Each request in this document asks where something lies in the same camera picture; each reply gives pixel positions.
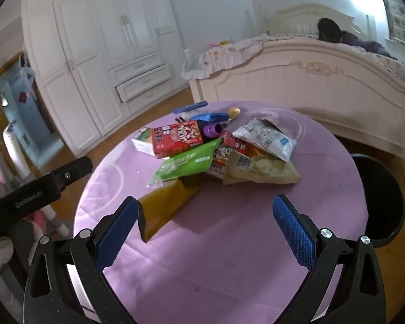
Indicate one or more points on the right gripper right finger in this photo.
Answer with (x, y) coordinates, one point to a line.
(344, 283)

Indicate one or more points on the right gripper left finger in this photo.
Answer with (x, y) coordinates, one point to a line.
(49, 293)

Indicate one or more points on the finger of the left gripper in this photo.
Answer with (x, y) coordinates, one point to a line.
(70, 173)

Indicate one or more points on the white green small carton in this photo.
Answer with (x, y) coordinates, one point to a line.
(142, 141)

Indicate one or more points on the red milk carton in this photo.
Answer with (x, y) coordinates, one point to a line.
(171, 140)
(228, 145)

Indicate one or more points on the beige chip bag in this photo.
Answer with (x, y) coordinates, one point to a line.
(260, 170)

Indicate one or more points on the black trash bin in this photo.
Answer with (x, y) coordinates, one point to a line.
(385, 201)

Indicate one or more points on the wooden door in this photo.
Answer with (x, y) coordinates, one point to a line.
(23, 110)

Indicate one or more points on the yellow orange snack bag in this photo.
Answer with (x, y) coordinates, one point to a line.
(159, 206)

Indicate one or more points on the purple tablecloth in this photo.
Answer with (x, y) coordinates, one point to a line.
(223, 258)

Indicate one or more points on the white wardrobe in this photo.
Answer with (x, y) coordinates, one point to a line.
(101, 63)

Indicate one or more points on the green snack bag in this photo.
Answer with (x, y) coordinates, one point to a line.
(195, 161)

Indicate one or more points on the purple bottle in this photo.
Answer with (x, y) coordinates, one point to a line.
(213, 130)

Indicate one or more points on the blue plastic package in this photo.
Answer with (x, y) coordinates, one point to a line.
(211, 117)

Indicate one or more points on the white crumpled plastic bag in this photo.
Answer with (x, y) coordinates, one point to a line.
(268, 137)

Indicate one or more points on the floral bed quilt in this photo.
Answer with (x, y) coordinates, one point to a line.
(233, 54)

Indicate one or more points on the person lying on bed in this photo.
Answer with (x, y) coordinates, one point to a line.
(329, 31)

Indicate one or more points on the blue toothbrush handle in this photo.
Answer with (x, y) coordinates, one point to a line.
(190, 107)

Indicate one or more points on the white carved bed frame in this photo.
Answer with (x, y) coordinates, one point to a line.
(354, 94)

